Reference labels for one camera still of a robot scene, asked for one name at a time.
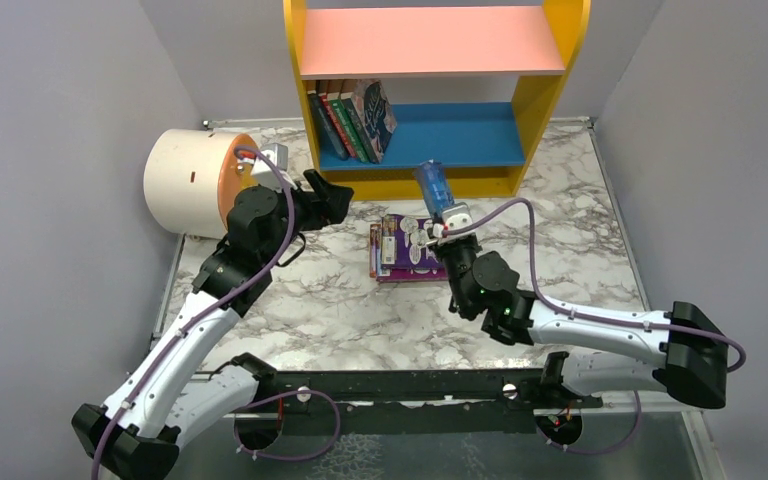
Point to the orange paperback book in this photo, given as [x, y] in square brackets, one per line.
[374, 256]

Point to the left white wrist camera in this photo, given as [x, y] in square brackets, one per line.
[268, 167]

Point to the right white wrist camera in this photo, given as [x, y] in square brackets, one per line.
[457, 221]

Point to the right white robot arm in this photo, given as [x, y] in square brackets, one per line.
[680, 352]

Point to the colourful wooden bookshelf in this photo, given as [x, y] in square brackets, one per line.
[485, 147]

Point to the Jane Eyre blue book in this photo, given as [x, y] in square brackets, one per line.
[436, 192]

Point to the red Treehouse book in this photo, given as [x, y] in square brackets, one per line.
[329, 92]

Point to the purple paperback book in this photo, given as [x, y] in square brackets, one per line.
[403, 243]
[416, 275]

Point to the white cylindrical drum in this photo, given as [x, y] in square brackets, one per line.
[191, 179]

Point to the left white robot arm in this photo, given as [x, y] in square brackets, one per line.
[139, 431]

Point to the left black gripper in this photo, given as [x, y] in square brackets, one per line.
[317, 201]

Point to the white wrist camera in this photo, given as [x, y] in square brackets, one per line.
[268, 167]
[457, 221]

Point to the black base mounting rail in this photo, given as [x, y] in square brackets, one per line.
[319, 403]

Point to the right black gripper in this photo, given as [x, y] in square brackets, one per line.
[448, 244]

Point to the Nineteen Eighty-Four dark book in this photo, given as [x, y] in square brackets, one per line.
[327, 130]

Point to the green Treehouse book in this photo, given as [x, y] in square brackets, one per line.
[363, 145]

